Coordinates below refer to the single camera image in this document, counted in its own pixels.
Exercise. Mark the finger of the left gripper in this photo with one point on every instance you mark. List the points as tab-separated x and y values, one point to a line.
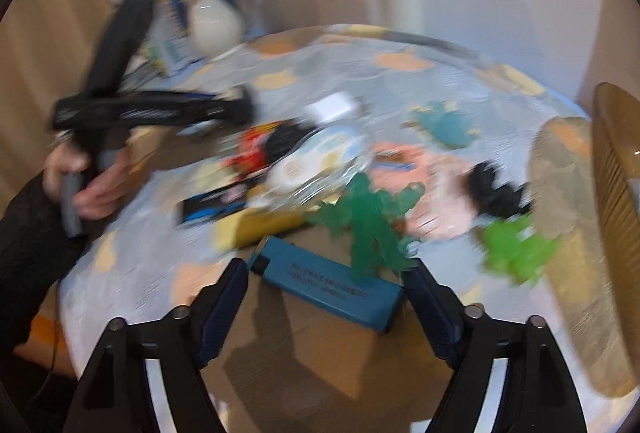
237	93
232	114

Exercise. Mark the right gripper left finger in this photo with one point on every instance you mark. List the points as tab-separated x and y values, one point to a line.
113	393

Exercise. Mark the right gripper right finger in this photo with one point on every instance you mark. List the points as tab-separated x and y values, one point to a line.
538	394

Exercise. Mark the red black toy figure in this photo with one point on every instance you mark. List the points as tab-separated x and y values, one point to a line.
262	145

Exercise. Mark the white small box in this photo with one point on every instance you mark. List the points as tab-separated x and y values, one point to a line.
335	107

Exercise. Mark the clear packet with round label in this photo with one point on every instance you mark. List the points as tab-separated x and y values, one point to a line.
321	164

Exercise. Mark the black blue package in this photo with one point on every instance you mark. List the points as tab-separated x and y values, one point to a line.
213	205

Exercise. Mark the yellow rectangular eraser block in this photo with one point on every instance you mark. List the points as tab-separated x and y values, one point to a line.
249	226

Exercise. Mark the dark green toy dinosaur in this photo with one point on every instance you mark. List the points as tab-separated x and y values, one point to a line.
375	220

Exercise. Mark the blue rectangular box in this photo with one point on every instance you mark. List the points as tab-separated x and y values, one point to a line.
372	302

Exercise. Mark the black toy dinosaur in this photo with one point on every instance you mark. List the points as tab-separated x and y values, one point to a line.
503	202

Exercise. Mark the teal toy dinosaur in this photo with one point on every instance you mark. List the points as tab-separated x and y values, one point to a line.
444	123

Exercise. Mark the pink packaged item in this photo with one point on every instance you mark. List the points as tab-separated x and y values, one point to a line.
446	210

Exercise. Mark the amber ribbed glass bowl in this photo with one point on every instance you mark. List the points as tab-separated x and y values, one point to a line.
615	138

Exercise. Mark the black sleeved left forearm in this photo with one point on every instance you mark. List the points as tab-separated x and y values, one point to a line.
35	252

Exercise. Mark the white ribbed vase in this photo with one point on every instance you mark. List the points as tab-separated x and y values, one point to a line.
215	27

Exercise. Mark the stack of booklets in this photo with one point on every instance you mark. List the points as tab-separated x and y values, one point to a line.
167	44

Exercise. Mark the patterned fan-motif tablecloth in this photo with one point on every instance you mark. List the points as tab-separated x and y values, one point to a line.
288	366

